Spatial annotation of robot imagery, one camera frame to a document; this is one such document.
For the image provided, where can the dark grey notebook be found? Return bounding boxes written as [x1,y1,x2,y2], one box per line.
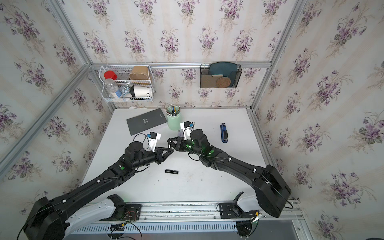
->
[126,109,167,136]

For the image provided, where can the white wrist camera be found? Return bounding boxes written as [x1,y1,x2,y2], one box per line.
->
[147,132,161,152]
[180,121,195,140]

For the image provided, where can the red lidded jar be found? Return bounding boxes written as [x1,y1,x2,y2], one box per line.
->
[104,71,118,81]

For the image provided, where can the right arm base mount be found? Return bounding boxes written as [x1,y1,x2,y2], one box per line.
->
[217,192,261,219]

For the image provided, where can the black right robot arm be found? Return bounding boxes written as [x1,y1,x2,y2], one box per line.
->
[168,129,292,218]

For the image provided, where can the white wire wall basket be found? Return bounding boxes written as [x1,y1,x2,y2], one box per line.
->
[99,65,155,103]

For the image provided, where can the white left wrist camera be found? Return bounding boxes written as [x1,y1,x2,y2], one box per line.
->
[147,132,161,152]

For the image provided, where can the white cylindrical speaker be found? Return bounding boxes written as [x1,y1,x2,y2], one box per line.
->
[130,86,153,98]

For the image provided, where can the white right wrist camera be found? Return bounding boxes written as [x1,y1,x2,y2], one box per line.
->
[180,121,195,140]

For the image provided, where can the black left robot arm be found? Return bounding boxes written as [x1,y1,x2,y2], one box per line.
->
[20,142,174,240]

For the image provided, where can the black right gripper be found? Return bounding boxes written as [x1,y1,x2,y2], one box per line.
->
[166,136,203,158]

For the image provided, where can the mint green pen cup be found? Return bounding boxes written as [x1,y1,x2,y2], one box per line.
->
[167,113,182,131]

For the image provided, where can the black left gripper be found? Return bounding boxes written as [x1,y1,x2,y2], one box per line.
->
[132,148,175,172]

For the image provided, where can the pens in cup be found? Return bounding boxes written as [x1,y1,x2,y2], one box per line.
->
[166,105,181,117]

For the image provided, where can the clear acrylic lipstick organizer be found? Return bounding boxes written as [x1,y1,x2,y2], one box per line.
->
[178,130,186,140]

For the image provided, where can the black mesh wall organizer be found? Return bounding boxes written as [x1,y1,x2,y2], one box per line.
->
[200,64,243,89]

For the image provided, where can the aluminium front rail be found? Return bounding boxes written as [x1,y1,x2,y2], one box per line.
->
[128,201,304,223]

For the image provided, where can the clear plastic bottle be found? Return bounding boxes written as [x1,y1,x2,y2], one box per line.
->
[105,79,122,98]

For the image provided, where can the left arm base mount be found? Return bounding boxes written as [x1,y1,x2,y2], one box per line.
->
[101,194,142,222]

